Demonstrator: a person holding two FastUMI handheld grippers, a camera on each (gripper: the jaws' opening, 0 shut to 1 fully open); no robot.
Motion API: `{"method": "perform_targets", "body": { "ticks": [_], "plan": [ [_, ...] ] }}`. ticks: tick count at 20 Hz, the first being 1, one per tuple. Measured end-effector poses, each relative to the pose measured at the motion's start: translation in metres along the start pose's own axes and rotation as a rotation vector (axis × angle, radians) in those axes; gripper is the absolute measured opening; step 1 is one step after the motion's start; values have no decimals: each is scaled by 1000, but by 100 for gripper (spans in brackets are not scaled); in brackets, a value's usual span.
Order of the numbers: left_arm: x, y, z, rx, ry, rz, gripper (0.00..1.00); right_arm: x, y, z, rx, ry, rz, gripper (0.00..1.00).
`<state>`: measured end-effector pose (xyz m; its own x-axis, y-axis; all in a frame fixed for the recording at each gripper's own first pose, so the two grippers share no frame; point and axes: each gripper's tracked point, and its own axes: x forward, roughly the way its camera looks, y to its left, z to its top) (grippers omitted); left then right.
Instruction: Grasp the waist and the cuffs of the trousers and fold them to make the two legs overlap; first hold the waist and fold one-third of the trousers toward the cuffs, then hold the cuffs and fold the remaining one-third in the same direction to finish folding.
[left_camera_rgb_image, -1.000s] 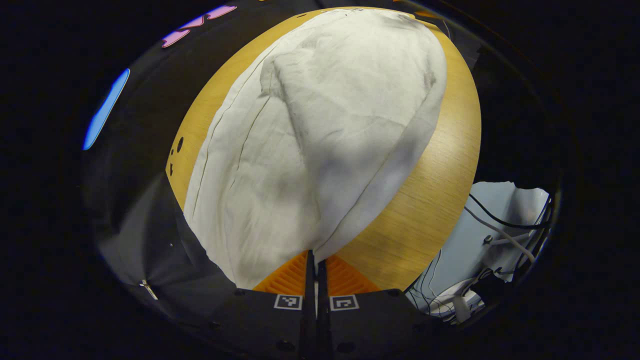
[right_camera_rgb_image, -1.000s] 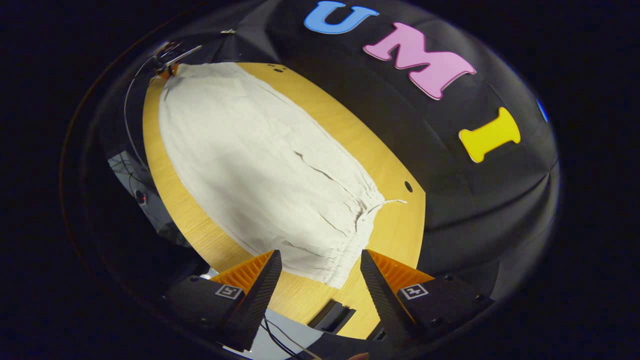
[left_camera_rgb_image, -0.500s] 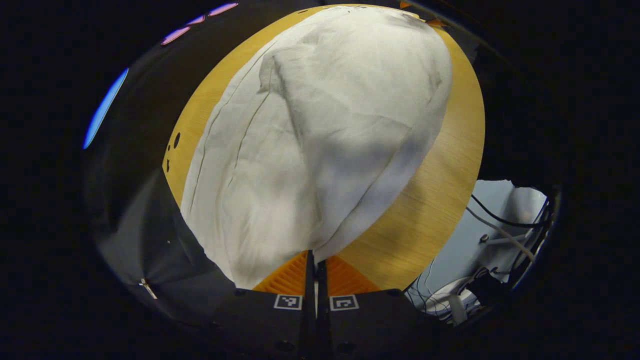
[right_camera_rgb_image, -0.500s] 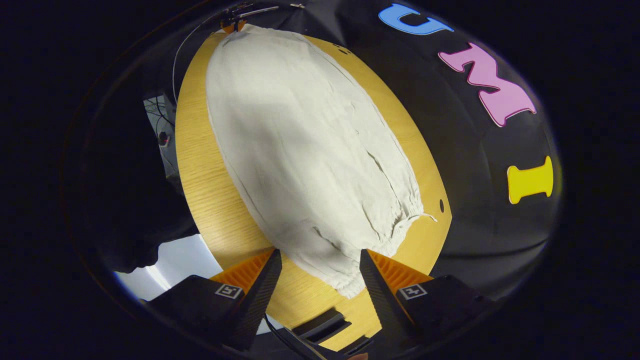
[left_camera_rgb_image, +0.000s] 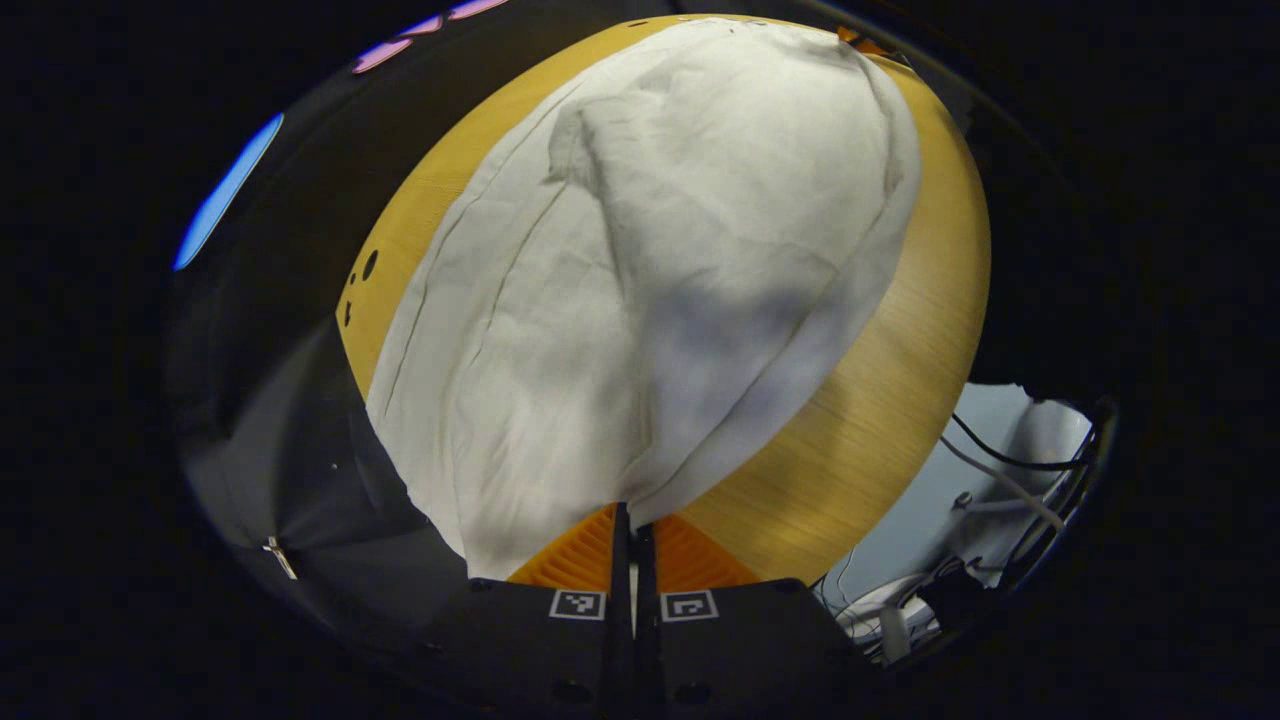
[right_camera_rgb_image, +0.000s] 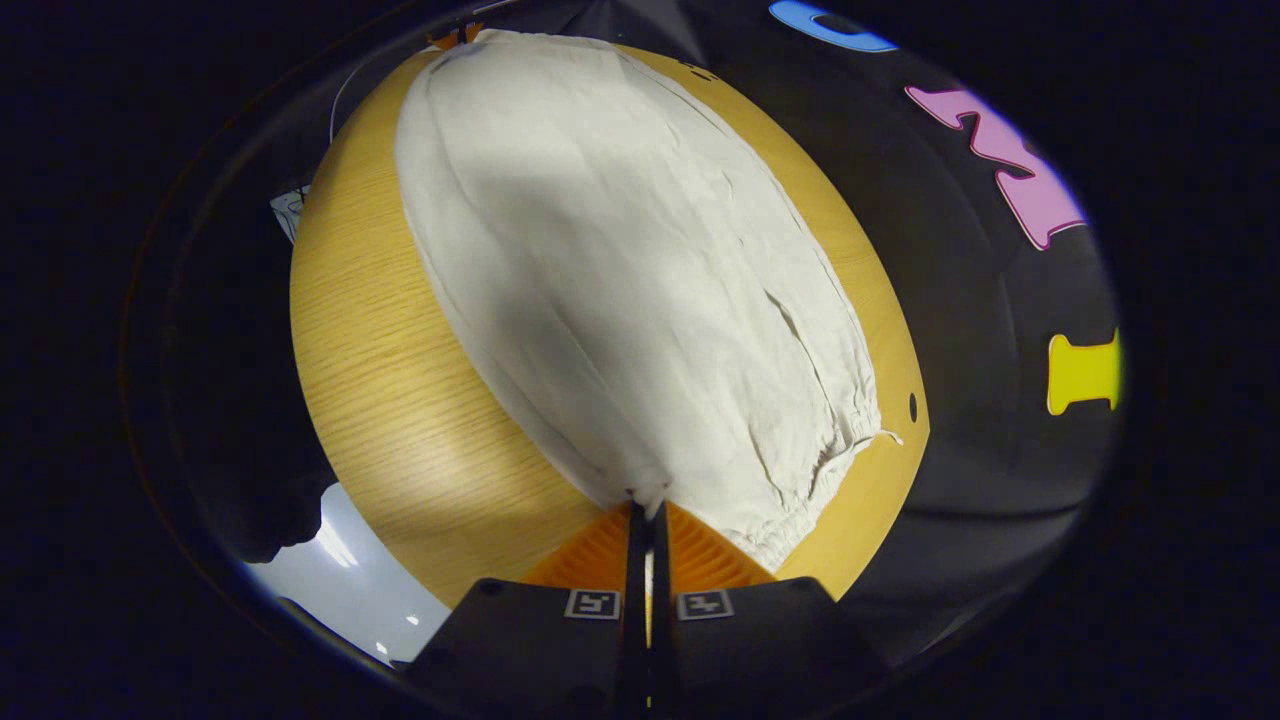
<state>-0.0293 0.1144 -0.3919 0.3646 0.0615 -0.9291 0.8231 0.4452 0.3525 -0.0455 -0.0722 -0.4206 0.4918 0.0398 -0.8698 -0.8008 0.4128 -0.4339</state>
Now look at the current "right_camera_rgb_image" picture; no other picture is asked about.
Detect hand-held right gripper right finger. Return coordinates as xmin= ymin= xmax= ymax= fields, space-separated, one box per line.
xmin=652 ymin=500 xmax=893 ymax=720

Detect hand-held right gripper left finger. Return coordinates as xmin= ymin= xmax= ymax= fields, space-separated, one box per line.
xmin=405 ymin=500 xmax=649 ymax=720

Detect white jeans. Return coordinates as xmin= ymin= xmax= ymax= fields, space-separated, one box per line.
xmin=395 ymin=28 xmax=903 ymax=573

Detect white patterned object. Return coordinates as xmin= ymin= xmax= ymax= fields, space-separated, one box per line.
xmin=270 ymin=185 xmax=313 ymax=244

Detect black backdrop cloth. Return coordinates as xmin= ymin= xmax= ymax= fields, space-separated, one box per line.
xmin=470 ymin=0 xmax=1126 ymax=666

